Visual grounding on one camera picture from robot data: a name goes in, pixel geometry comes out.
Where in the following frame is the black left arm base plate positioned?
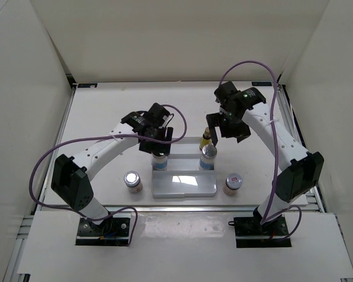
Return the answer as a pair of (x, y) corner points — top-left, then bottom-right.
(75, 213), (131, 247)

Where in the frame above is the yellow bottle tan cap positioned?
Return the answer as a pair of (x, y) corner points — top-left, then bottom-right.
(199, 127), (212, 151)

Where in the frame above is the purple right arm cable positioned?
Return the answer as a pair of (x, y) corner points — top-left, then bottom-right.
(219, 61), (302, 237)

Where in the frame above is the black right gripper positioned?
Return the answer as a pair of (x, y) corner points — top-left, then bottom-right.
(207, 111), (251, 147)

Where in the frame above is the blue label shaker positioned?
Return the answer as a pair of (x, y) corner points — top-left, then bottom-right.
(199, 144), (218, 170)
(152, 153), (168, 170)

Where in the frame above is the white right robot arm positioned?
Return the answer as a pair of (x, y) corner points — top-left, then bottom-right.
(206, 82), (324, 235)

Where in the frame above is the brown spice jar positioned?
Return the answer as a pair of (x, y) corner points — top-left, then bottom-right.
(124, 171), (143, 193)

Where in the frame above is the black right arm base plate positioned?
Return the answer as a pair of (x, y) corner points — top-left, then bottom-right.
(228, 216), (292, 249)

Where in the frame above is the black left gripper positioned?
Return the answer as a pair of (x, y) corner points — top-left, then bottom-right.
(138, 126), (174, 156)

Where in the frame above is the white cap spice jar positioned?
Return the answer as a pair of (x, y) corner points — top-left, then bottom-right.
(223, 173), (243, 196)

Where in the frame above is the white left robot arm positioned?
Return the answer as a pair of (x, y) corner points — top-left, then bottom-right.
(51, 103), (171, 235)

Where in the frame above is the white tiered plastic tray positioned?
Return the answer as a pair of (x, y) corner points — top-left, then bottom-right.
(151, 137), (217, 199)

